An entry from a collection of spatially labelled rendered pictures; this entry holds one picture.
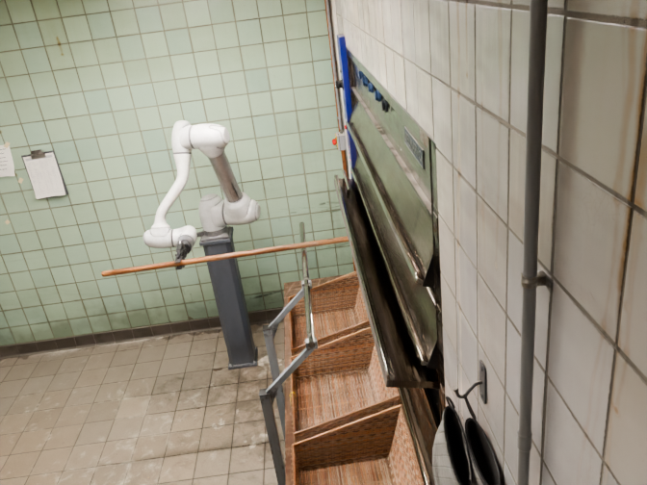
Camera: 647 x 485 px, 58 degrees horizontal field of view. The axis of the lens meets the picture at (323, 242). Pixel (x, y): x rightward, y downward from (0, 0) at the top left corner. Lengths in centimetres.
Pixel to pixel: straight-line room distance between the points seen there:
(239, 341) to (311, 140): 149
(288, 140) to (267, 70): 49
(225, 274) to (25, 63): 187
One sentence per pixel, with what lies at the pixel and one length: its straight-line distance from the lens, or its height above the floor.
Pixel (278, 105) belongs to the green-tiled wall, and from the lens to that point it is 407.
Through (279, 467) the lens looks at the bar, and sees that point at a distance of 270.
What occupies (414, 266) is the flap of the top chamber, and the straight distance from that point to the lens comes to 156.
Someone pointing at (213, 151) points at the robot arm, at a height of 164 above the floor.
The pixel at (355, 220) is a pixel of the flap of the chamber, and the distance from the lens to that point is 268.
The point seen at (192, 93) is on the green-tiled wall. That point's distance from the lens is 410.
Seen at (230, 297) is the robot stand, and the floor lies 57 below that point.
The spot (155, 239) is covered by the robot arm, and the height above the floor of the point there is 124.
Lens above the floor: 247
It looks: 25 degrees down
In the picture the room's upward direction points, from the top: 7 degrees counter-clockwise
